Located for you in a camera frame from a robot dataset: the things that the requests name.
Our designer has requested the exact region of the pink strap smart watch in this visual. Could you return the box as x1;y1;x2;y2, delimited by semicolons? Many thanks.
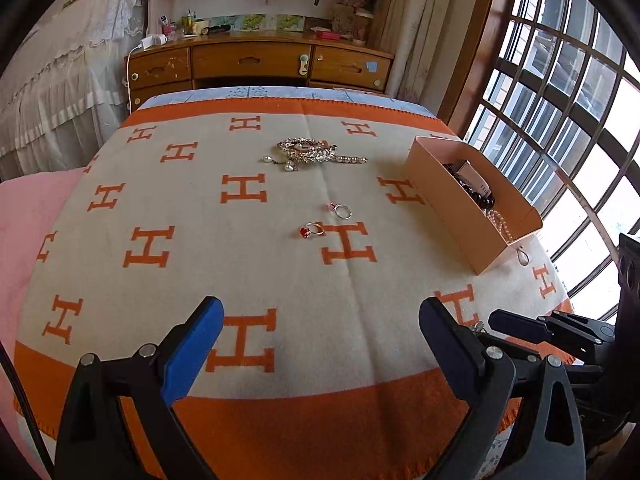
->
452;160;491;197

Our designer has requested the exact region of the silver ring pink stone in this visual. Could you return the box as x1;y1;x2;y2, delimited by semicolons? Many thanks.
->
328;202;352;220

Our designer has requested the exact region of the white lace covered furniture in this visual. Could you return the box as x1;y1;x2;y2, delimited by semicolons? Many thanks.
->
1;0;144;180

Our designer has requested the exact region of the long white pearl necklace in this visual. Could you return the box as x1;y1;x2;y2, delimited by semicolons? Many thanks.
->
484;206;532;267

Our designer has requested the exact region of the black bead bracelet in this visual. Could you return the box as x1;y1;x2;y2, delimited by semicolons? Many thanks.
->
441;161;497;212

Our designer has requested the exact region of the window with metal grille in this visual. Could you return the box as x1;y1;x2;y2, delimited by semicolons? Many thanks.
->
464;0;639;322

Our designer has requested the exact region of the wooden desk with drawers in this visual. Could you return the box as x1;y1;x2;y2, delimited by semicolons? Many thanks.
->
127;32;394;110

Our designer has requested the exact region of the silver ring red stone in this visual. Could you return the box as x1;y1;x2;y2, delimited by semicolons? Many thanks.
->
298;221;326;240

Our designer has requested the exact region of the gold crystal chain bracelet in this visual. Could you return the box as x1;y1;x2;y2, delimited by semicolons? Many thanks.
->
261;136;369;174

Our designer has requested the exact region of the pink bed sheet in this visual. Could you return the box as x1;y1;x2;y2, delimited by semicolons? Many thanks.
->
0;167;87;461

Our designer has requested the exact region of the pink felt jewelry tray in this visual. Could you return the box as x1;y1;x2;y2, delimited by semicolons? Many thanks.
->
405;136;542;275

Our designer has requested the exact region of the orange beige H-pattern blanket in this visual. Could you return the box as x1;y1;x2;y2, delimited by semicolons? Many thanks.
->
15;98;570;479

